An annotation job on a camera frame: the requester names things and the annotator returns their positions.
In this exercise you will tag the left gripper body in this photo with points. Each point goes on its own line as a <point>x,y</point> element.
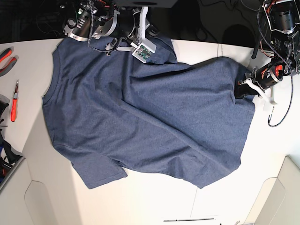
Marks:
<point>267,76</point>

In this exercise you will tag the blue grey t-shirt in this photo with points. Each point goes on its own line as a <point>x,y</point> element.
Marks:
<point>106,114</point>

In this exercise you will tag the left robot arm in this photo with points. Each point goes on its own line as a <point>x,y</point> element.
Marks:
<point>278,23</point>

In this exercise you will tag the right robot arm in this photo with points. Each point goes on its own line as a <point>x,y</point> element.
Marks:
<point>99,18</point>

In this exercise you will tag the white panel lower right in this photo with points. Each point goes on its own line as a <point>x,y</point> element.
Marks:
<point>278,202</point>

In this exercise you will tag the white panel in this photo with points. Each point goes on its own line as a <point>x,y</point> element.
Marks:
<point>24,201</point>
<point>278,202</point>

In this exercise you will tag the white framed tray bottom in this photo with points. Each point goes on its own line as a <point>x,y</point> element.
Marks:
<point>187,220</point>

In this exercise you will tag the orange grey pliers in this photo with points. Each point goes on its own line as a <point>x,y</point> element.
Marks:
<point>8,60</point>

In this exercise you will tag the dark clutter bin left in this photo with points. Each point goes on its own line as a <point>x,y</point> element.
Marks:
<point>10,159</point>

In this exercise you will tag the white panel lower left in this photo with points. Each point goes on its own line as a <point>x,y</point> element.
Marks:
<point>24,201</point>

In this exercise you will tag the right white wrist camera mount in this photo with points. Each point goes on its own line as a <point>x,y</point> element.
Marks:
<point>142,48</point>

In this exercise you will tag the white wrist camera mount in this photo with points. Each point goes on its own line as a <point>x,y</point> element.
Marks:
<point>269,102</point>
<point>142,48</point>

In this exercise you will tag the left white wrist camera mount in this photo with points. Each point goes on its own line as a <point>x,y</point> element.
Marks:
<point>269,102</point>

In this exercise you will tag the orange handled screwdriver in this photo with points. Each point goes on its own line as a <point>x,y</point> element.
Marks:
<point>14,103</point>

